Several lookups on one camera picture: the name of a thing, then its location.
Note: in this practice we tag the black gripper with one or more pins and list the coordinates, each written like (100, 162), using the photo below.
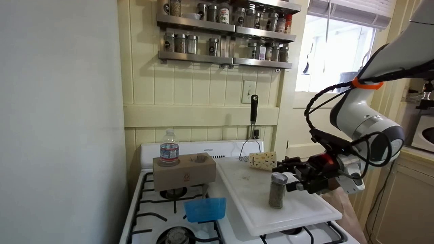
(319, 173)

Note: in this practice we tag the metal lidded spice container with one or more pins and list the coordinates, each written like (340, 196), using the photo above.
(277, 189)

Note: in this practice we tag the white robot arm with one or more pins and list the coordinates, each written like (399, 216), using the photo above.
(369, 138)

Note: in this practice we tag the white plastic tray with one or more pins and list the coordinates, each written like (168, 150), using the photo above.
(260, 204)

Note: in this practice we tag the yellow cheese-pattern sponge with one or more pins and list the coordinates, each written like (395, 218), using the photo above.
(264, 161)

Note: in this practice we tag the brown paper bag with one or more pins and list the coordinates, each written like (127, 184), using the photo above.
(348, 220)

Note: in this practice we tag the cardboard cup holder box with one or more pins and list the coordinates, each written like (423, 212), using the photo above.
(190, 169)

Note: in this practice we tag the cream cabinet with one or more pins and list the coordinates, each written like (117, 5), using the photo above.
(404, 212)

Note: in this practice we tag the clear water bottle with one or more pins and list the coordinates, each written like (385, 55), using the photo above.
(168, 147)

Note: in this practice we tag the white microwave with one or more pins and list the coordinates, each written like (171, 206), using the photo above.
(423, 134)

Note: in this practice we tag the white gas stove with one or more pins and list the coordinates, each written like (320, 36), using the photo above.
(159, 216)

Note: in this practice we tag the upper metal spice rack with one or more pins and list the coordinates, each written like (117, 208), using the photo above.
(267, 18)

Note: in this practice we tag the metal spice rack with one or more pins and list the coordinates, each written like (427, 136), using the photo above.
(245, 47)
(267, 18)

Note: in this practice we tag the lower metal spice rack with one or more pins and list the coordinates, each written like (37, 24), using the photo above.
(245, 47)

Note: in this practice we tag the black-handled potato masher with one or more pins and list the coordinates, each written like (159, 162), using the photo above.
(252, 130)

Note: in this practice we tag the white wall outlet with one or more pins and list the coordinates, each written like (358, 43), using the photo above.
(248, 89)

